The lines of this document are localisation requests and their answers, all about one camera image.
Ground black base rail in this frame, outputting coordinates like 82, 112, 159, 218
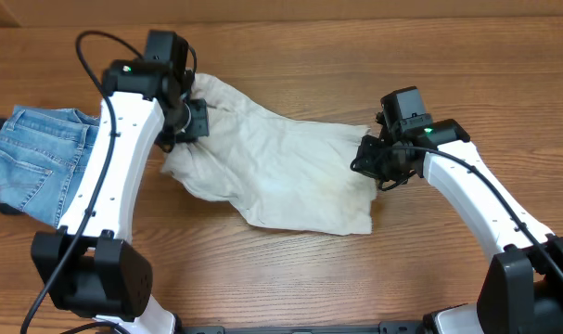
174, 320, 435, 334

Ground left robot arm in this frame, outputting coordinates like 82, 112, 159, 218
31, 30, 209, 333

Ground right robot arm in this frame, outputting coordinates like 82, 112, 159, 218
351, 86, 563, 334

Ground blue denim jeans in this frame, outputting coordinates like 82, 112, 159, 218
0, 105, 100, 227

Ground beige khaki shorts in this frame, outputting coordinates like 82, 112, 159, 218
161, 73, 377, 236

